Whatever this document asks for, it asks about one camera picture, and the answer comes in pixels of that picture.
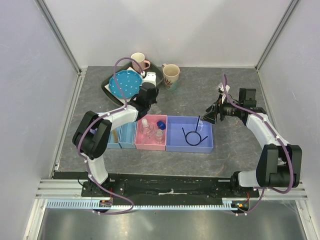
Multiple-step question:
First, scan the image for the test tube brush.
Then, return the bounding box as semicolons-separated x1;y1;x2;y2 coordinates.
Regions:
112;129;119;143

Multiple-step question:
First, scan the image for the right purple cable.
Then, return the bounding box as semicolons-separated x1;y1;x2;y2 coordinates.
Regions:
222;73;295;217

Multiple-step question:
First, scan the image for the dark grey tray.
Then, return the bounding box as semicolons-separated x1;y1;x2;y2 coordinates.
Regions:
101;62;164;107

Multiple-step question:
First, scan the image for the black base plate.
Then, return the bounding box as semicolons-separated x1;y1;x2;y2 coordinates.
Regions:
53;172;260;206

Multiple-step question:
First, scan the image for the small glass beaker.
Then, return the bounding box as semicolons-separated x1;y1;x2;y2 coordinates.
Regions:
154;129;164;145

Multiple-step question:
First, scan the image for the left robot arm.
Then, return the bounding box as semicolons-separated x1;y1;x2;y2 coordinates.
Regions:
72;83;159;197

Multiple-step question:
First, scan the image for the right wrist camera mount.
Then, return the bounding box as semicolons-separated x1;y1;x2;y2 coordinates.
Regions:
216;82;230;98

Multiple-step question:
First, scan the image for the pink bin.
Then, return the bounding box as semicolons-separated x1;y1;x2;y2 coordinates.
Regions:
135;114;168;151

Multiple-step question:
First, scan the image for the blue base graduated cylinder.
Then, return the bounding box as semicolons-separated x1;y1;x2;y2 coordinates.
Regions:
141;120;166;144

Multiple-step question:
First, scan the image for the large purple bin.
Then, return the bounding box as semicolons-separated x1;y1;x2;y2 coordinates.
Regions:
166;115;214;154

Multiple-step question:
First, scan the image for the small purple bin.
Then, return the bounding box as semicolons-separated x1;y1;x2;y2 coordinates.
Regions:
89;129;97;135

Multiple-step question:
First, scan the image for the beige green floral mug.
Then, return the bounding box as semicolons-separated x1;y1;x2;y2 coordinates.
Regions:
162;63;180;91

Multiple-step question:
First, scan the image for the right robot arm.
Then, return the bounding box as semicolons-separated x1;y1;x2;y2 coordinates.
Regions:
201;85;302;197

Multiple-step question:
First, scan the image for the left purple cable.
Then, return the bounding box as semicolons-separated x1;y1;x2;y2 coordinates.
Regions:
76;57;147;216

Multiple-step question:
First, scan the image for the blue polka dot plate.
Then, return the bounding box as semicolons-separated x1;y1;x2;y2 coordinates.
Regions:
113;70;143;99

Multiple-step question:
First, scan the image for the black wire ring stand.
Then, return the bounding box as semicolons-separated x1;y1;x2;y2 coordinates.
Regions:
181;115;209;147

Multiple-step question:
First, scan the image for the glass alcohol lamp white cap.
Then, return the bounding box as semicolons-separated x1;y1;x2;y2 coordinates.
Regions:
140;118;154;137

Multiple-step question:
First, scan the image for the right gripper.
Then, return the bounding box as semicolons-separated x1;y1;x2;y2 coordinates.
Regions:
200;93;243;125

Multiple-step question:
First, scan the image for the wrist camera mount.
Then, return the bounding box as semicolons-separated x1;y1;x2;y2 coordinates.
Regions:
142;71;157;87
216;82;230;98

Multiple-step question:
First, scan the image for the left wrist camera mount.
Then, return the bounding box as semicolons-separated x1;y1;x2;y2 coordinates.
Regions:
142;71;157;87

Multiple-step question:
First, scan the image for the white square board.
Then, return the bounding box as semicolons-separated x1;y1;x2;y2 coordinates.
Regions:
102;67;143;106

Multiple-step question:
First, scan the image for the purple cable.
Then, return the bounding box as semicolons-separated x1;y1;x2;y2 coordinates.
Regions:
222;73;295;217
76;57;147;216

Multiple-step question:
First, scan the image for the light blue cable duct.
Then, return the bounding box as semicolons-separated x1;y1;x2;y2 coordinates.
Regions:
46;199;238;211

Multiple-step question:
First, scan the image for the pink mug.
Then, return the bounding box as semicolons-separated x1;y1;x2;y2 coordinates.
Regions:
131;52;151;73

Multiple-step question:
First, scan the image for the light blue bin right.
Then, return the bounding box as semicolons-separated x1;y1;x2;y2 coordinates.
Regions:
119;122;137;149

